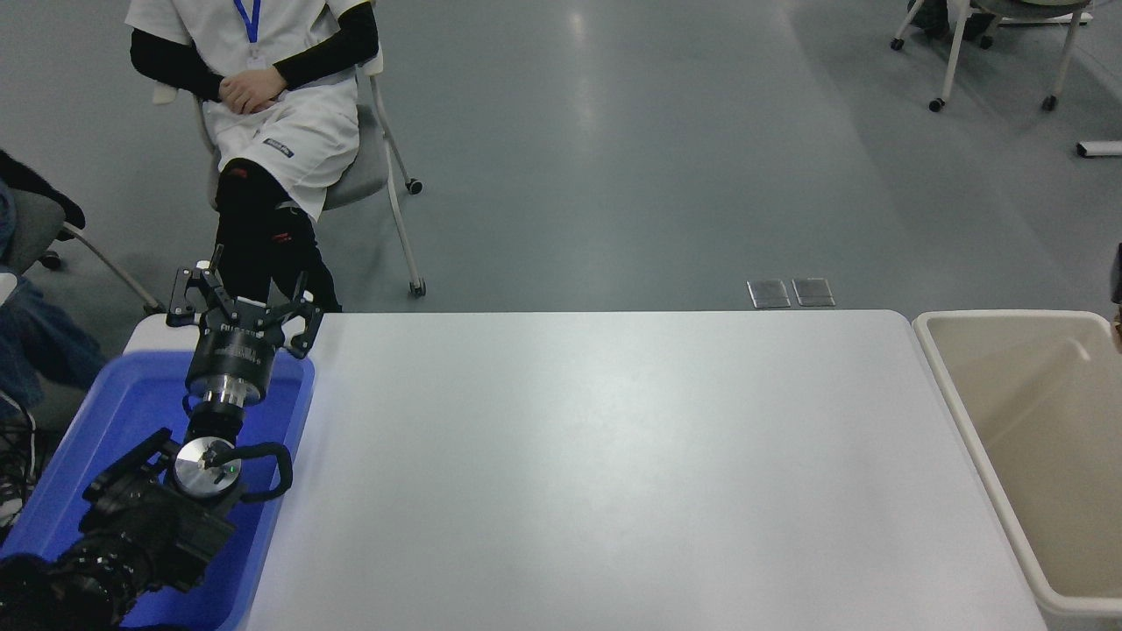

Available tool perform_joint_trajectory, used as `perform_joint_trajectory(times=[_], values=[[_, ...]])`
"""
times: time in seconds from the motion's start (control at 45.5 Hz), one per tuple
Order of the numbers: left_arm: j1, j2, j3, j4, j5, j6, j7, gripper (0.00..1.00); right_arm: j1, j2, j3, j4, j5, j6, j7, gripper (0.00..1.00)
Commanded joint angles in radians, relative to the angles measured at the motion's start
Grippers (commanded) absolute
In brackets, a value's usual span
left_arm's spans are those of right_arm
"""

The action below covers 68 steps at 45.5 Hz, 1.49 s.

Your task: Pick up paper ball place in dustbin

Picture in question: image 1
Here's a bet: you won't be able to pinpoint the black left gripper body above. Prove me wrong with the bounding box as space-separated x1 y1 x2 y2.
186 302 287 387

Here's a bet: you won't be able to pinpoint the blue plastic tray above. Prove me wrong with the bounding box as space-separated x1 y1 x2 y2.
0 349 316 631

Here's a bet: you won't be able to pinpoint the grey white wheeled chair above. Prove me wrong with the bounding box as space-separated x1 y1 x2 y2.
153 44 428 299

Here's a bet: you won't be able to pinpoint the person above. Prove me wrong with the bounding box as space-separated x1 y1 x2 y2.
127 0 380 314
0 149 106 422
910 0 997 50

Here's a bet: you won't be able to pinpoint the large pale bin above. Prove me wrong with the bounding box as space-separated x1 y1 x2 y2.
912 308 1122 620

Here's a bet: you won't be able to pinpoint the black floor cables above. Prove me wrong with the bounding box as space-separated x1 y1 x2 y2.
0 412 38 527

